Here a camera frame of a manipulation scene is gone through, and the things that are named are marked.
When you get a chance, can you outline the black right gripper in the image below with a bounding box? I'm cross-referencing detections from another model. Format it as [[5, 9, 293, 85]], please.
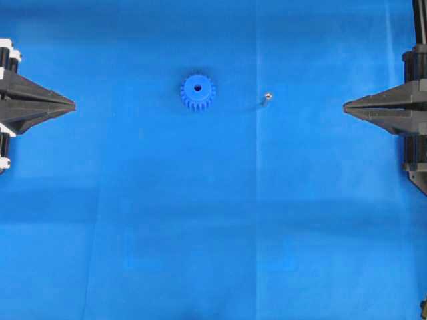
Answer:
[[342, 45, 427, 196]]

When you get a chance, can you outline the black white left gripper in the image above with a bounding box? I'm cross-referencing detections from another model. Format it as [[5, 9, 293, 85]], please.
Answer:
[[0, 38, 76, 174]]

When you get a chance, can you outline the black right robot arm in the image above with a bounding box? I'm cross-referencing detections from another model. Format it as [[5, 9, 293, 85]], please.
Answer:
[[343, 1, 426, 193]]

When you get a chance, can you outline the blue plastic small gear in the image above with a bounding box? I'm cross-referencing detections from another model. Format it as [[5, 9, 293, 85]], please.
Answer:
[[180, 73, 216, 112]]

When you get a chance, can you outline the blue table mat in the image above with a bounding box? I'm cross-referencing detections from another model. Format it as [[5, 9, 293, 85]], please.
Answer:
[[1, 1, 426, 319]]

